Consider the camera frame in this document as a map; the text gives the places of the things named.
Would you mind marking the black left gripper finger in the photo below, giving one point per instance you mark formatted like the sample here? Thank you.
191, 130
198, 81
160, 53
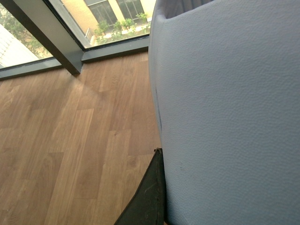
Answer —
147, 206

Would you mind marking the light blue slipper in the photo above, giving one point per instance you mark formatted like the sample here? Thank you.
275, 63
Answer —
225, 78

